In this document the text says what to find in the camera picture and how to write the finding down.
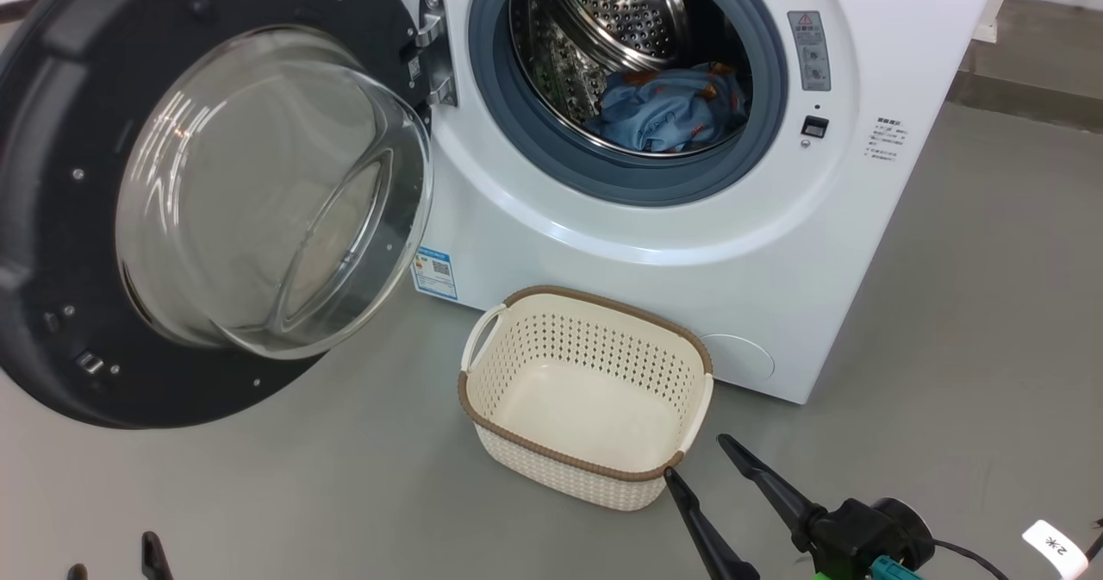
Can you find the chrome door hinge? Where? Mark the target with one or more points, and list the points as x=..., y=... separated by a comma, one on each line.
x=435, y=46

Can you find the blue orange-print garment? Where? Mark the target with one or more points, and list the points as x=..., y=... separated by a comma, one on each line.
x=663, y=115

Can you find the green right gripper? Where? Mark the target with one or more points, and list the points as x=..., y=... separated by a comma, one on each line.
x=820, y=576

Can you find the round white filter cover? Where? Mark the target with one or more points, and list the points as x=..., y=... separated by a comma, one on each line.
x=737, y=358

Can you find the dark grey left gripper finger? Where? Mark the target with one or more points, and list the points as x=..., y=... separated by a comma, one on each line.
x=77, y=573
x=155, y=563

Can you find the cream perforated laundry basket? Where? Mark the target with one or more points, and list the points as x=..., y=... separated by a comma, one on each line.
x=586, y=408

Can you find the black door latch socket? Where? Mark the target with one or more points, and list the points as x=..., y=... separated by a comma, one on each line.
x=814, y=127

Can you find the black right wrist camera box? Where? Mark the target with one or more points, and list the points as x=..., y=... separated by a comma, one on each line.
x=870, y=533

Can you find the white front-load washing machine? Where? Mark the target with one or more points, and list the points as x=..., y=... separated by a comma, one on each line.
x=672, y=244

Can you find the stainless steel washer drum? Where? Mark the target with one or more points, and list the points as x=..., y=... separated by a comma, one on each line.
x=620, y=11

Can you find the printed text notice label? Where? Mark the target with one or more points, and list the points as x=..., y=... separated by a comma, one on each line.
x=886, y=139

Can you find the grey rubber door gasket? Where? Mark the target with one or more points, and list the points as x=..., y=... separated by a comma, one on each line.
x=517, y=132

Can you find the blue energy label sticker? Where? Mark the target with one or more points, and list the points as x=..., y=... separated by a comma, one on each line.
x=434, y=274

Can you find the grey warning sticker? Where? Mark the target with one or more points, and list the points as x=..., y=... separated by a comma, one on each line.
x=810, y=50

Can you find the black round glass washer door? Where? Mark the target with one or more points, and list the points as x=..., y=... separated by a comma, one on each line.
x=86, y=218

